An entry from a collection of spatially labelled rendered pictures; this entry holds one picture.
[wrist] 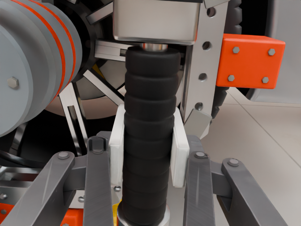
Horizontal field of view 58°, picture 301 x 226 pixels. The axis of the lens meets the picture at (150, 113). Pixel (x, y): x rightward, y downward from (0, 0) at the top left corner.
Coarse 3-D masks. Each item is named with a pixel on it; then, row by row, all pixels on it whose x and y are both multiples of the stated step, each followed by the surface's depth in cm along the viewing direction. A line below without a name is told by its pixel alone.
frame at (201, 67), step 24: (216, 0) 35; (216, 24) 37; (192, 48) 38; (216, 48) 38; (192, 72) 39; (216, 72) 39; (192, 96) 40; (192, 120) 41; (0, 168) 51; (24, 168) 51; (0, 192) 46; (24, 192) 47; (120, 192) 47
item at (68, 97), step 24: (72, 0) 45; (96, 24) 49; (96, 48) 48; (120, 48) 48; (96, 72) 51; (72, 96) 51; (120, 96) 52; (48, 120) 70; (72, 120) 53; (96, 120) 75; (0, 144) 54; (24, 144) 58; (48, 144) 61; (72, 144) 62
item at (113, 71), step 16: (80, 0) 55; (96, 0) 59; (112, 16) 60; (112, 32) 61; (96, 64) 64; (112, 64) 64; (80, 80) 66; (112, 80) 66; (80, 96) 67; (96, 96) 67
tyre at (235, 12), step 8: (232, 0) 43; (240, 0) 44; (232, 8) 44; (240, 8) 45; (232, 16) 44; (240, 16) 45; (232, 24) 45; (224, 32) 45; (232, 32) 45; (240, 32) 46; (216, 88) 49; (224, 88) 49; (216, 96) 49; (224, 96) 50; (216, 104) 50; (216, 112) 51; (0, 160) 54; (8, 160) 54
